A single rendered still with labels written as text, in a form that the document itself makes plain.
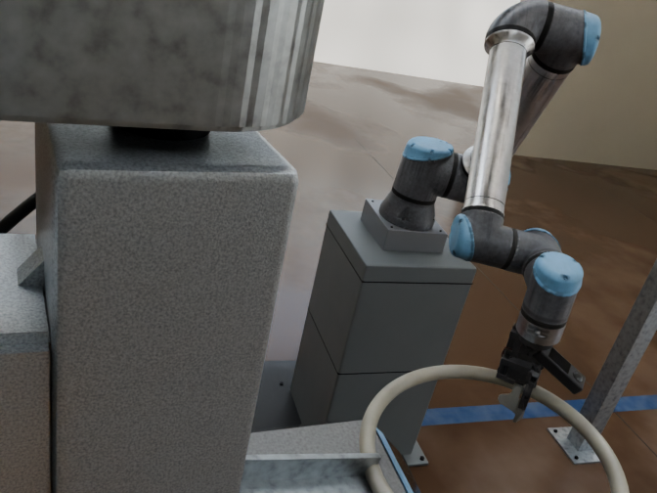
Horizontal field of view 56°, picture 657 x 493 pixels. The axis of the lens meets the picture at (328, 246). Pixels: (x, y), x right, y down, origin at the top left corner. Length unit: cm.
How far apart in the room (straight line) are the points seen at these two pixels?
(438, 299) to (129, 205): 165
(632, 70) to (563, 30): 609
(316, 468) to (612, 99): 686
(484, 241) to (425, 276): 72
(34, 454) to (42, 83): 35
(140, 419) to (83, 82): 32
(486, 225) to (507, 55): 42
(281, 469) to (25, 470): 47
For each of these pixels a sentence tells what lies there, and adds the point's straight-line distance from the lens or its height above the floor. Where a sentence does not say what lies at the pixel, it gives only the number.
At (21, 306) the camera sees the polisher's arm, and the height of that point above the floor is 137.
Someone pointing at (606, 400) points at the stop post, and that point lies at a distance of 279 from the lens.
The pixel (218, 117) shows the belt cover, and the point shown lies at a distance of 49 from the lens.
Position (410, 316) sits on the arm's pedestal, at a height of 66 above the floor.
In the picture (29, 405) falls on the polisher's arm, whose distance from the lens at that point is 61.
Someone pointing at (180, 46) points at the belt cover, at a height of 162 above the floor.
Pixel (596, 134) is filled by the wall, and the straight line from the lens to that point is 768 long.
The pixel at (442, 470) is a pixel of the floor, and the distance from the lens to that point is 254.
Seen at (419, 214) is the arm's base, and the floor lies 98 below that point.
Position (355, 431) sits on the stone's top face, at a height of 80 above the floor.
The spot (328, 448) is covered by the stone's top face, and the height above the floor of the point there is 80.
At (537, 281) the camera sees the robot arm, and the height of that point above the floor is 121.
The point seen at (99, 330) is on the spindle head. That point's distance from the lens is 56.
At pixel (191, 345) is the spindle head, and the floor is 135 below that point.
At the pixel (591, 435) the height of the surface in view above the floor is 96.
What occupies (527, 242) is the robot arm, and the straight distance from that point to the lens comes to 132.
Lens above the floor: 171
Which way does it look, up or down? 26 degrees down
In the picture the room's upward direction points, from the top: 13 degrees clockwise
